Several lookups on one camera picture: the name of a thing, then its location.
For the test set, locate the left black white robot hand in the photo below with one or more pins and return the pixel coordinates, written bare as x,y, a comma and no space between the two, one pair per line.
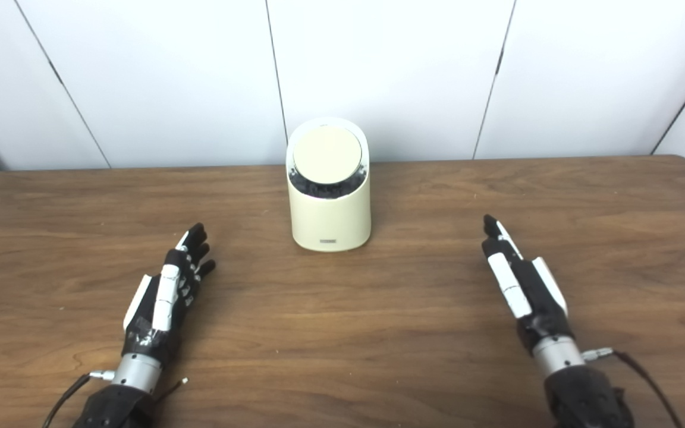
164,303

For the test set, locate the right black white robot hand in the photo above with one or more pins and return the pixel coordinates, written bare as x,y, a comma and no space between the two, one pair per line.
527,291

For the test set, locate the cream-colored round bin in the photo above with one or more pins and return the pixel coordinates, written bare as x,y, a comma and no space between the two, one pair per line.
330,217

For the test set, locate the cream round bin lid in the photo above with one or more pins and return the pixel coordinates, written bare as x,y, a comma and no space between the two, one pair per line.
327,154

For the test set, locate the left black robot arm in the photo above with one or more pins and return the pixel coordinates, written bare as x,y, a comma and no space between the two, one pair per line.
122,398

